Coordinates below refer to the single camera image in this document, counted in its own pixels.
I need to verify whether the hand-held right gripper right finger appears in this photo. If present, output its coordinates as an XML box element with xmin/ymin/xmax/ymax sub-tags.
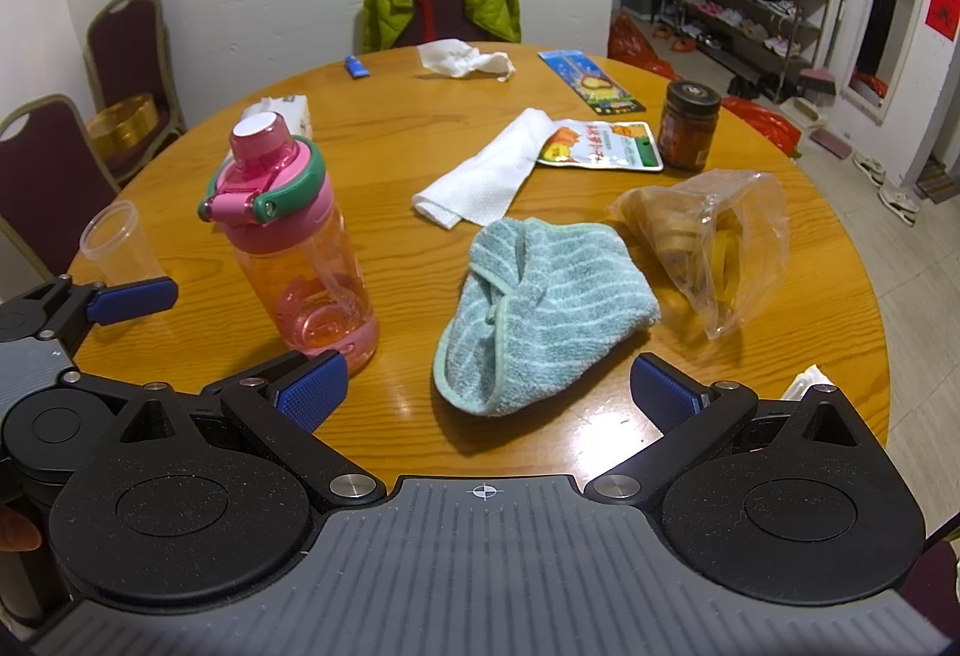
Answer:
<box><xmin>585</xmin><ymin>352</ymin><xmax>863</xmax><ymax>508</ymax></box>

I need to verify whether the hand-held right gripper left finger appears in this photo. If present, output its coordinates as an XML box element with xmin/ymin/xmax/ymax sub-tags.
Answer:
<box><xmin>105</xmin><ymin>350</ymin><xmax>387</xmax><ymax>513</ymax></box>

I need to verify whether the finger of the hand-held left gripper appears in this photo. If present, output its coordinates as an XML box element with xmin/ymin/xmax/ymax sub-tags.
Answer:
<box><xmin>0</xmin><ymin>276</ymin><xmax>179</xmax><ymax>361</ymax></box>

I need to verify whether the pink water bottle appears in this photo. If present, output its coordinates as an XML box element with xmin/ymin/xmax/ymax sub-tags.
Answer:
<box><xmin>197</xmin><ymin>111</ymin><xmax>380</xmax><ymax>378</ymax></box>

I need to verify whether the teal striped towel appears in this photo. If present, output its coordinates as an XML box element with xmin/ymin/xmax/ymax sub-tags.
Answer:
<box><xmin>433</xmin><ymin>216</ymin><xmax>662</xmax><ymax>417</ymax></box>

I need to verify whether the person's left hand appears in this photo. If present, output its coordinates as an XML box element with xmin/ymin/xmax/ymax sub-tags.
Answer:
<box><xmin>0</xmin><ymin>501</ymin><xmax>43</xmax><ymax>554</ymax></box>

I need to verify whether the clear plastic cup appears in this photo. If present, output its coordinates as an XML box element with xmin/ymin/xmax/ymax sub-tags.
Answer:
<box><xmin>79</xmin><ymin>200</ymin><xmax>167</xmax><ymax>288</ymax></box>

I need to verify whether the small white packet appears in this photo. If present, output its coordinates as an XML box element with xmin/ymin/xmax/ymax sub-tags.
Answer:
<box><xmin>780</xmin><ymin>363</ymin><xmax>826</xmax><ymax>402</ymax></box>

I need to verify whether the maroon gold-framed chair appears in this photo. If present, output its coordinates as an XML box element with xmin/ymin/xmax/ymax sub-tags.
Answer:
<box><xmin>82</xmin><ymin>0</ymin><xmax>188</xmax><ymax>177</ymax></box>
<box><xmin>0</xmin><ymin>94</ymin><xmax>121</xmax><ymax>297</ymax></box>

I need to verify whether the clear plastic bag of food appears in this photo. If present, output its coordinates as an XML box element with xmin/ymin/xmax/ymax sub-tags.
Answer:
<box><xmin>606</xmin><ymin>168</ymin><xmax>791</xmax><ymax>342</ymax></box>

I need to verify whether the gold metal basin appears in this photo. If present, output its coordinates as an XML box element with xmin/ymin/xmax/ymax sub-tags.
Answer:
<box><xmin>86</xmin><ymin>94</ymin><xmax>162</xmax><ymax>157</ymax></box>

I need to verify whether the white tissue pack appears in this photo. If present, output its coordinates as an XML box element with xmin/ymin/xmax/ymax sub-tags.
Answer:
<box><xmin>238</xmin><ymin>94</ymin><xmax>312</xmax><ymax>136</ymax></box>

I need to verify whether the white orange snack packet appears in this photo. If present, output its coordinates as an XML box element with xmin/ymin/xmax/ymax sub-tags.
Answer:
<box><xmin>535</xmin><ymin>120</ymin><xmax>665</xmax><ymax>173</ymax></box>

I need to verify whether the brown glass jar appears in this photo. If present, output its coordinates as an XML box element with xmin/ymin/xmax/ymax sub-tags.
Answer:
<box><xmin>658</xmin><ymin>79</ymin><xmax>722</xmax><ymax>172</ymax></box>

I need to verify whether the folded white paper towel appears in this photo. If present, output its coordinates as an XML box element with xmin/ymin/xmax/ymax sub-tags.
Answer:
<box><xmin>411</xmin><ymin>107</ymin><xmax>560</xmax><ymax>230</ymax></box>

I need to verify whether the red plastic bag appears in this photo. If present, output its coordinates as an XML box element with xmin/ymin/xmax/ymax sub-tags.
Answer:
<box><xmin>607</xmin><ymin>13</ymin><xmax>680</xmax><ymax>80</ymax></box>
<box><xmin>724</xmin><ymin>96</ymin><xmax>802</xmax><ymax>157</ymax></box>

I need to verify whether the blue printed booklet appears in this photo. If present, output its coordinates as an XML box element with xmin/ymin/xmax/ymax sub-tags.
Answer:
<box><xmin>538</xmin><ymin>49</ymin><xmax>647</xmax><ymax>116</ymax></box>

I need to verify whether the red dustpan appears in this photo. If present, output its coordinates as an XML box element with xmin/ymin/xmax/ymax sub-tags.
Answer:
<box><xmin>799</xmin><ymin>64</ymin><xmax>837</xmax><ymax>98</ymax></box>

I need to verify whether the crumpled white tissue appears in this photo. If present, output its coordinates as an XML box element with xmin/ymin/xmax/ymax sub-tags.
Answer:
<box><xmin>416</xmin><ymin>37</ymin><xmax>518</xmax><ymax>83</ymax></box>

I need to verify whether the maroon chair with jacket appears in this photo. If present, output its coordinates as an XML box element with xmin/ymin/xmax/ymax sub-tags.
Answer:
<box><xmin>394</xmin><ymin>0</ymin><xmax>488</xmax><ymax>49</ymax></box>

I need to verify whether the metal shoe rack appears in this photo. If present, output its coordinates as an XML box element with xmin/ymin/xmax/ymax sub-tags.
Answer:
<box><xmin>660</xmin><ymin>0</ymin><xmax>839</xmax><ymax>103</ymax></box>

